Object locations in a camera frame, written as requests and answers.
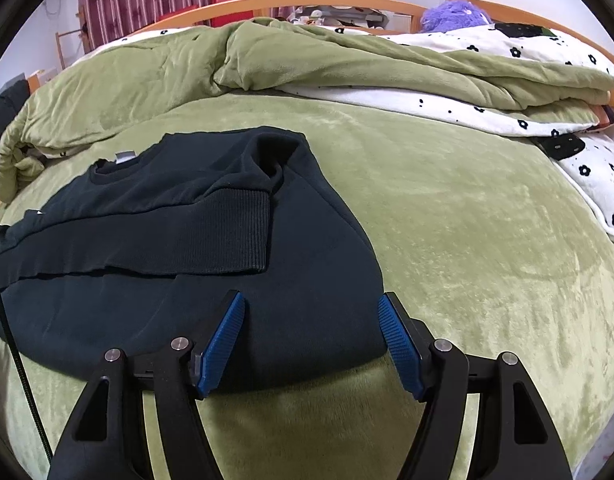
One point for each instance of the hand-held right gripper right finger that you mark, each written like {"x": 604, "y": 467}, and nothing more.
{"x": 397, "y": 345}

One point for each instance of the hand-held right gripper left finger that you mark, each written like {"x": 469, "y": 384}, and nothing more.
{"x": 222, "y": 345}

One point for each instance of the black sweatshirt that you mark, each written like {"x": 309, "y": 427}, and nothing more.
{"x": 137, "y": 240}

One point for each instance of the green plush bed sheet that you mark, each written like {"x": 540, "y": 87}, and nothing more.
{"x": 462, "y": 240}

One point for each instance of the white floral pillow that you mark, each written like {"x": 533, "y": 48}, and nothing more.
{"x": 602, "y": 180}

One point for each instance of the green quilt with floral lining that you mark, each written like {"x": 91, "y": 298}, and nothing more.
{"x": 162, "y": 75}

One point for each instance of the dark flat object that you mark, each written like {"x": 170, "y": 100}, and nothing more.
{"x": 607, "y": 116}

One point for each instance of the black jacket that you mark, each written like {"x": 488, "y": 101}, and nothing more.
{"x": 7, "y": 105}

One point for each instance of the wooden coat rack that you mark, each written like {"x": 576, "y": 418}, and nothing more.
{"x": 62, "y": 52}

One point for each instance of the purple plush toy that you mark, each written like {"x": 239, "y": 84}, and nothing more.
{"x": 454, "y": 15}

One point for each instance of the pile of boxes and papers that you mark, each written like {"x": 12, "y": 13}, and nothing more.
{"x": 337, "y": 12}

